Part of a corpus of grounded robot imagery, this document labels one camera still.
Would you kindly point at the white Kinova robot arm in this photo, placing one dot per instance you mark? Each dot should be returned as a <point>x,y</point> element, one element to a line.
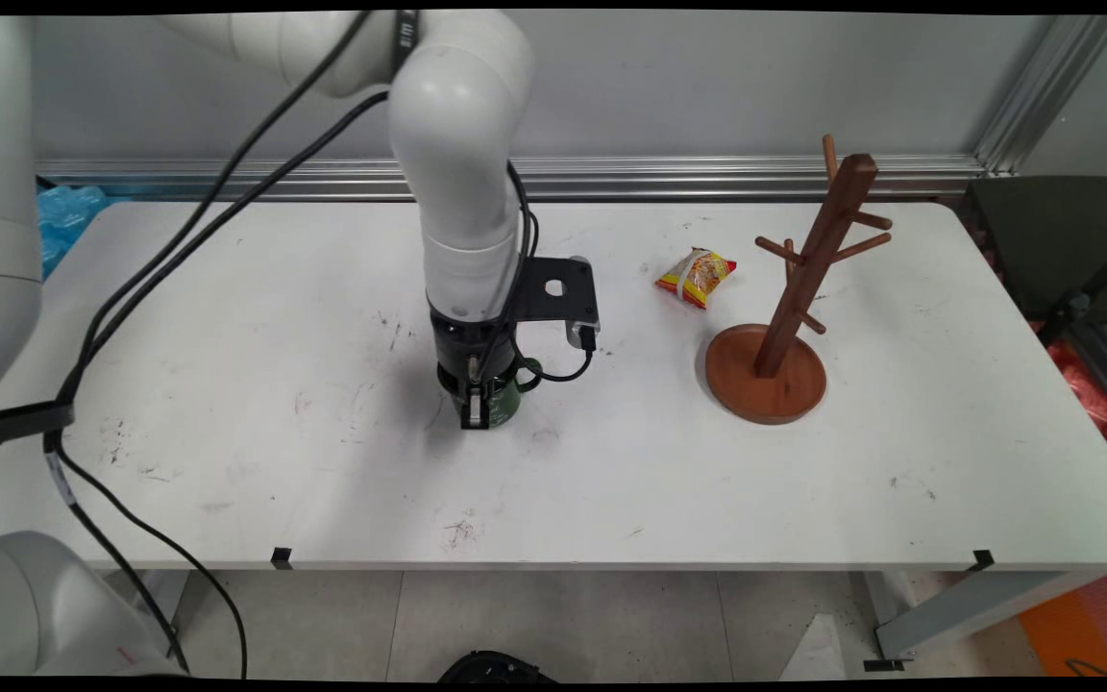
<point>457,144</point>

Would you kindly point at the slanted aluminium frame post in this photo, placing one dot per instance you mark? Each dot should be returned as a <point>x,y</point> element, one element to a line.
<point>1044,96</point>

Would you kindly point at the black tape piece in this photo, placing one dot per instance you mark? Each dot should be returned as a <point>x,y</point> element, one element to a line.
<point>282,557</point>
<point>984,559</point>

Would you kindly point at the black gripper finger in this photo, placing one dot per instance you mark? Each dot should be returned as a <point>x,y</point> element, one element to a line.
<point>475,408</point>

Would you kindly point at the brown wooden mug tree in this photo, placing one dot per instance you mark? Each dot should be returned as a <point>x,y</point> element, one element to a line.
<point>827,231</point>

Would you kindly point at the green enamel mug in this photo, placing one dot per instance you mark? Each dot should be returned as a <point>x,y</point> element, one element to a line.
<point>505,404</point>

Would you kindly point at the orange floor mat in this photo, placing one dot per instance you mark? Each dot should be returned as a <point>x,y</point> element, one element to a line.
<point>1063,630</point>

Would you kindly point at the blue crumpled plastic sheet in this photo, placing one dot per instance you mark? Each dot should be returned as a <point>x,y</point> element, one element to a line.
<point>68,216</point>

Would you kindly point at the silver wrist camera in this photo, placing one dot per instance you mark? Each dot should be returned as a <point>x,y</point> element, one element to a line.
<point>580,333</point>

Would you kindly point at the white table leg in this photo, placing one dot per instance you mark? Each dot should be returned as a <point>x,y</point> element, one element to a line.
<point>164,601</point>

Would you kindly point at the black round floor object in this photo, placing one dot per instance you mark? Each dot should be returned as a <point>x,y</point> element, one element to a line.
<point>496,668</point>

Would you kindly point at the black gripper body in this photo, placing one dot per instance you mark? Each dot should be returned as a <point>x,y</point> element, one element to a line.
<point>457,346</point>

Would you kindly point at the grey slanted table leg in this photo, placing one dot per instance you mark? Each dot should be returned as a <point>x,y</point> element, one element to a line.
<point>957,610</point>

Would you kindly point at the long aluminium frame rail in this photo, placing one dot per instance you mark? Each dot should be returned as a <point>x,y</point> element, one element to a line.
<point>707,178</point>

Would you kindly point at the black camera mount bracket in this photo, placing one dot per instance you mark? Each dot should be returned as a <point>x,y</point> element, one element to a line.
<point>578,298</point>

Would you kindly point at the yellow red snack packet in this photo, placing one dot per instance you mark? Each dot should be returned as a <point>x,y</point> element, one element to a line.
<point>698,277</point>

